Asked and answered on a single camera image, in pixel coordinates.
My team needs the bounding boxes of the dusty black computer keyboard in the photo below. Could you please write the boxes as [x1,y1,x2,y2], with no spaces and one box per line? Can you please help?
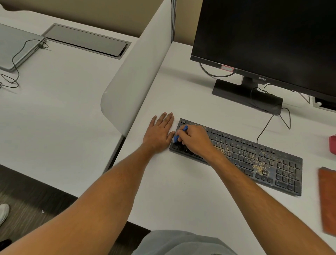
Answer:
[169,118,303,197]

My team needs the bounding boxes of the grey metal partition post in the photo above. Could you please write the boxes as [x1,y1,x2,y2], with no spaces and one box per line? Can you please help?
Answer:
[171,0,177,44]

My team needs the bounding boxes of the thin black cable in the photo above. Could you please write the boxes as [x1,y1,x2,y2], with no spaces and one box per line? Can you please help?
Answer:
[290,90,311,104]

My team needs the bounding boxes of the person's left forearm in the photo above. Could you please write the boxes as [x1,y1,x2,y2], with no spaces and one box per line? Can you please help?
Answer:
[0,144,168,255]

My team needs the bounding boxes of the black keyboard cable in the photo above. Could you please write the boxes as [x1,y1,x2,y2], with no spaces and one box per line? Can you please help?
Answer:
[256,106,291,144]

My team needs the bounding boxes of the person's right forearm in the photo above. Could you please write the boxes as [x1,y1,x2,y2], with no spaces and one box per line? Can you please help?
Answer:
[202,151,336,255]

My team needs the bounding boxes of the white desk partition panel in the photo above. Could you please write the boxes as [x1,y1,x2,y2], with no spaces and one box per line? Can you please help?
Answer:
[100,0,175,137]

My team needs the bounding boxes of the orange cloth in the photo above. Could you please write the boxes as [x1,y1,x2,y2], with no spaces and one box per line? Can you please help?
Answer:
[318,167,336,237]

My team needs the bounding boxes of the white shoe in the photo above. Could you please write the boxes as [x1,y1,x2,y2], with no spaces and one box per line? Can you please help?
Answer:
[0,204,10,226]

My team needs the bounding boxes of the grey desk cable hatch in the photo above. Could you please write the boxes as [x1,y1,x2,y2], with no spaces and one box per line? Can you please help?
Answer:
[42,23,131,60]

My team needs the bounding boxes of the person's right hand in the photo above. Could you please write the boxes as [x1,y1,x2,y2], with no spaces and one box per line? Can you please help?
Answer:
[175,125,219,162]

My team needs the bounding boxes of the white framed desk cable hatch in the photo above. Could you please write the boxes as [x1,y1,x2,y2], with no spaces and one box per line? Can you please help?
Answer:
[312,96,336,112]

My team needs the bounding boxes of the scattered tan crumbs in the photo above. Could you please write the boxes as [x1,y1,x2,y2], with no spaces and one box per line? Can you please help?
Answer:
[193,123,272,177]

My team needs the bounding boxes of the small blue cleaning brush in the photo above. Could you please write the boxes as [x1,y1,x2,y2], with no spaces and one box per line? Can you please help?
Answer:
[172,126,189,144]

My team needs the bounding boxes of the black monitor cable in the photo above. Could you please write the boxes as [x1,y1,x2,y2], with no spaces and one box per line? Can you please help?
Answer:
[200,63,236,78]

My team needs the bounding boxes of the person's left hand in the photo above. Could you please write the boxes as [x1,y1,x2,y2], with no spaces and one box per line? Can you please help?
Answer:
[142,112,176,154]

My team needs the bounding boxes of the black laptop cable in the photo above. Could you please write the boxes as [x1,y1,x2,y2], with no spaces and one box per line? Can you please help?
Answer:
[0,39,49,89]

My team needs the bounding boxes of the black computer monitor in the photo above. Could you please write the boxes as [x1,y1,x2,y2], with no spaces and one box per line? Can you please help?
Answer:
[190,0,336,115]

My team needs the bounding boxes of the person's grey clothing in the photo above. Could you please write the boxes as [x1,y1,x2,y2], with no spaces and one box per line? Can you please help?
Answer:
[131,230,238,255]

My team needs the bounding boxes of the silver closed laptop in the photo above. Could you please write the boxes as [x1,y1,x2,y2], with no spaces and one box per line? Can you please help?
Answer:
[0,23,47,73]

